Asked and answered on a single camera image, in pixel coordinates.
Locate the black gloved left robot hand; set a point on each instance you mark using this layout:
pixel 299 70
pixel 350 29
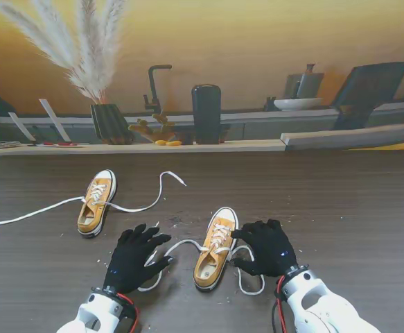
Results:
pixel 129 263

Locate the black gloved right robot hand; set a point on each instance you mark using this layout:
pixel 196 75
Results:
pixel 271 249

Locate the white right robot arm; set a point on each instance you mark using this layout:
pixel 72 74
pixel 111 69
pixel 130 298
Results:
pixel 319 305

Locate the small yellow lemon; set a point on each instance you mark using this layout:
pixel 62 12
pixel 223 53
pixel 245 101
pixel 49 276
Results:
pixel 160 142
pixel 174 142

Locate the grey wooden plank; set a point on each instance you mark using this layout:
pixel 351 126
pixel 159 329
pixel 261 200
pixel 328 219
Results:
pixel 343 137

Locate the dark ribbed vase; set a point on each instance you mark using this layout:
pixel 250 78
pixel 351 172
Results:
pixel 109 123

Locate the white shallow bowl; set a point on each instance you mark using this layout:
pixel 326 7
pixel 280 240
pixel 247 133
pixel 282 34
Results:
pixel 297 104

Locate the tall black cylindrical container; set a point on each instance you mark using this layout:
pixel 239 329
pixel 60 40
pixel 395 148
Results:
pixel 206 114

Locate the long white slanted strip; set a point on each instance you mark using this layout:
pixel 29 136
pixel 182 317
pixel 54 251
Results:
pixel 54 119

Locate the grey metal pitcher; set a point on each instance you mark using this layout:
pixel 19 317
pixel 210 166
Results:
pixel 309 85

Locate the short white slanted strip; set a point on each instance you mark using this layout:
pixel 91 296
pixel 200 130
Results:
pixel 21 126

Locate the black kitchen faucet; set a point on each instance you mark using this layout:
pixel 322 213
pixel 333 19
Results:
pixel 152 90

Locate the dark tilted panel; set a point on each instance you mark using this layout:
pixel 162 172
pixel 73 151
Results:
pixel 371 83

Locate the pale pampas grass plumes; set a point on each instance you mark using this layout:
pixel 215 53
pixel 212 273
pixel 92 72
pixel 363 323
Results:
pixel 90 69

